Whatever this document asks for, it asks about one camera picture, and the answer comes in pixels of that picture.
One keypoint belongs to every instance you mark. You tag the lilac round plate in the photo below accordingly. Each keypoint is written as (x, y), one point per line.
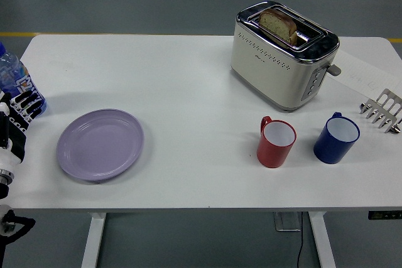
(100, 145)

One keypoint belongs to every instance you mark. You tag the white table leg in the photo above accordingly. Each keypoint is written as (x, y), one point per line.
(93, 243)
(323, 243)

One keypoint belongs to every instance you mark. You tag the black table control panel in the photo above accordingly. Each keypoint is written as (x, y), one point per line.
(384, 215)

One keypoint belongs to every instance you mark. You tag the bread slice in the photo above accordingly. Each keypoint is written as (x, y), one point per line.
(278, 24)

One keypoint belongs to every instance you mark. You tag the blue mug white inside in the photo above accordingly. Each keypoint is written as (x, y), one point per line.
(329, 150)

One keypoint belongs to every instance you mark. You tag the blue labelled drink bottle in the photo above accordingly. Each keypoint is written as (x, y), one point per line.
(12, 70)

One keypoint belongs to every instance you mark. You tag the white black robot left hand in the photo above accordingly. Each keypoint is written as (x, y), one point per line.
(15, 142)

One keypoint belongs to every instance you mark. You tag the cream and chrome toaster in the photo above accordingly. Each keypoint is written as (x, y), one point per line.
(273, 76)

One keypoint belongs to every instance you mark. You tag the silver metal toast tongs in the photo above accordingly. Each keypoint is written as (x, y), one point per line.
(384, 108)

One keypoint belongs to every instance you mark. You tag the white paper sheet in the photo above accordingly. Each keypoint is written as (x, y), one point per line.
(361, 71)

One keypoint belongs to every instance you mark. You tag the red mug white inside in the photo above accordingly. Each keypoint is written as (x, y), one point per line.
(271, 153)

